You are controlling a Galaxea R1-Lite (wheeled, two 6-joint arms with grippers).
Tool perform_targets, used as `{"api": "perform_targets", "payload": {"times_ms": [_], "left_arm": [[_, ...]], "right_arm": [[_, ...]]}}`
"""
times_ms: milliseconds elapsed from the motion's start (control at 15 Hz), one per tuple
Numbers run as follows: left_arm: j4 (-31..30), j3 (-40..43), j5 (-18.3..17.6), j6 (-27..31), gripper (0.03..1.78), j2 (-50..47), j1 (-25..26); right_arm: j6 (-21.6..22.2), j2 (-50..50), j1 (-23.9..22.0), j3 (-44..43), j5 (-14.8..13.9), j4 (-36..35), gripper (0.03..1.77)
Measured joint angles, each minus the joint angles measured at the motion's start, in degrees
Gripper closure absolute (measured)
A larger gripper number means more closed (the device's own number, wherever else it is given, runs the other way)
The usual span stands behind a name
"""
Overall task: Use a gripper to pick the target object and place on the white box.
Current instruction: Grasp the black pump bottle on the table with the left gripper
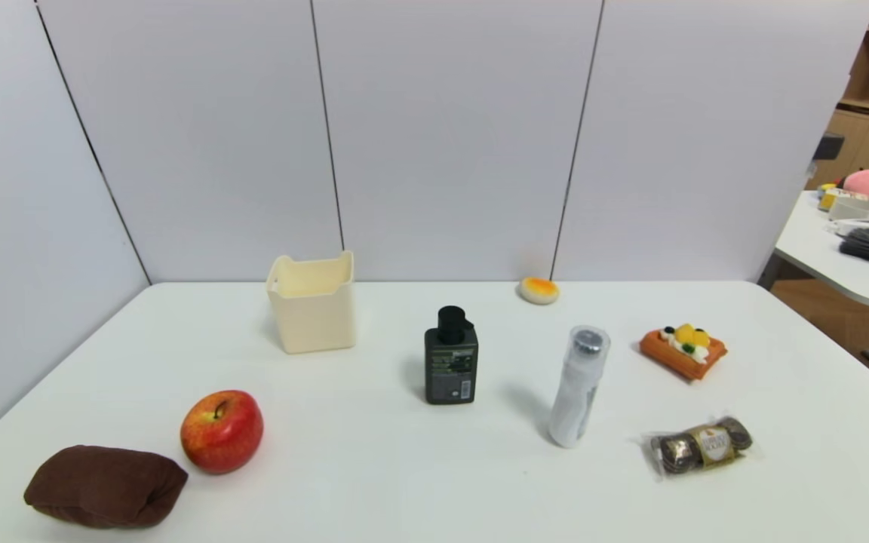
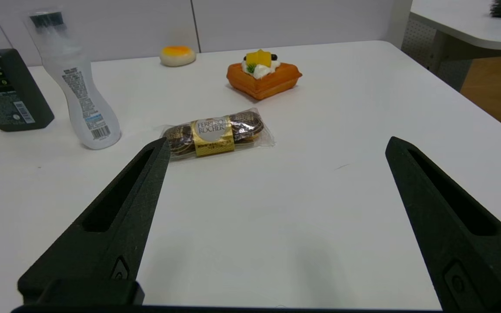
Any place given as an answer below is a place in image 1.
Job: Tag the black pump bottle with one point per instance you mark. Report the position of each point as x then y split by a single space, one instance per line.
450 369

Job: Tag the cream white plastic box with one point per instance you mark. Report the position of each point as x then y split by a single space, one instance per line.
314 320

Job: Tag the orange topped toy bun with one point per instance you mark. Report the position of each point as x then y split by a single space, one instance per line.
538 289

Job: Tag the white bottle with clear cap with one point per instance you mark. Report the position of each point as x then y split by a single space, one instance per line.
578 392

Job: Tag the toy waffle with fruit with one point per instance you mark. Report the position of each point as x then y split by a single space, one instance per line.
682 348

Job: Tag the red apple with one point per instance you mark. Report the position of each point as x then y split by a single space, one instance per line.
222 434

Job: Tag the gold chocolate balls pack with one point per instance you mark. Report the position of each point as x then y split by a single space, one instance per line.
702 445

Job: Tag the white side table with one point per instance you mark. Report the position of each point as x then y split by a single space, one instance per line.
819 256

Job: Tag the brown cloth pouch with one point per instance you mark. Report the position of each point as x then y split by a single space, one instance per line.
106 486

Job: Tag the yellow toy block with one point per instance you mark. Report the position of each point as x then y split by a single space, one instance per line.
827 197

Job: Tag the white plastic case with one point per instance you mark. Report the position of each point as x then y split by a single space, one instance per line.
853 207

